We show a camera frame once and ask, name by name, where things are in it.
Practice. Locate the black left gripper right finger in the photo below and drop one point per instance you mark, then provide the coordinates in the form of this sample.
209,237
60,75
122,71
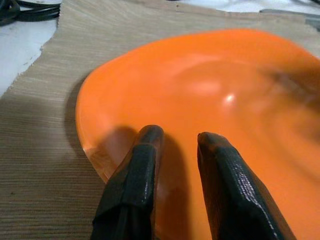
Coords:
232,195

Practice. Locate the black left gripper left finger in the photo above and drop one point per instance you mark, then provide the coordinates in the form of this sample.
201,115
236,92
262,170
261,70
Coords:
135,187

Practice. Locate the orange plate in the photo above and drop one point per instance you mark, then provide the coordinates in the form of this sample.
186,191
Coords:
200,75

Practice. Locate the beige ribbed cloth mat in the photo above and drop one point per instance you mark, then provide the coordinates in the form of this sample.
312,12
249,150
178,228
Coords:
37,125

